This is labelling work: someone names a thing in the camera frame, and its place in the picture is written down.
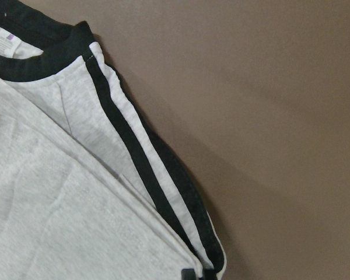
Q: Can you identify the grey cartoon print t-shirt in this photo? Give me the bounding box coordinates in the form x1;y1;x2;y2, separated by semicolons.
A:
0;1;226;279

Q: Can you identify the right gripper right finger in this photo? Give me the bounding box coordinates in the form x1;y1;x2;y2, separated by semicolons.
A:
202;268;218;280

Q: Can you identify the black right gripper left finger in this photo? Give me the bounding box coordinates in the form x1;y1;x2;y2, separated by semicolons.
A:
181;268;197;280

